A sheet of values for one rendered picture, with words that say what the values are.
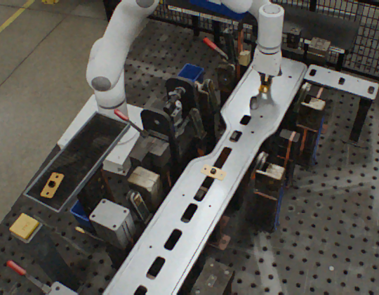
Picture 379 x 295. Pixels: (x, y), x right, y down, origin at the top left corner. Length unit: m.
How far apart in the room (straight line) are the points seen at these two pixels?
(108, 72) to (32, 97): 1.97
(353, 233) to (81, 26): 3.10
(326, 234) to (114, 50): 1.02
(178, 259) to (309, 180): 0.75
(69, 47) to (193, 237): 2.80
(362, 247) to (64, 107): 2.34
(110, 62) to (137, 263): 0.69
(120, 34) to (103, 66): 0.13
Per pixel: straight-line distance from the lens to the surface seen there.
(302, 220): 1.69
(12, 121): 3.34
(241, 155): 1.46
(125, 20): 1.44
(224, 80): 1.74
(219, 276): 1.21
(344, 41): 1.94
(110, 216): 1.24
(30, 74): 3.70
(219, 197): 1.36
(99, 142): 1.35
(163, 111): 1.40
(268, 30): 1.50
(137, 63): 2.34
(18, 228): 1.25
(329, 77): 1.78
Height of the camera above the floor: 2.14
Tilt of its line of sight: 50 degrees down
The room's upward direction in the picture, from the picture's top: 5 degrees counter-clockwise
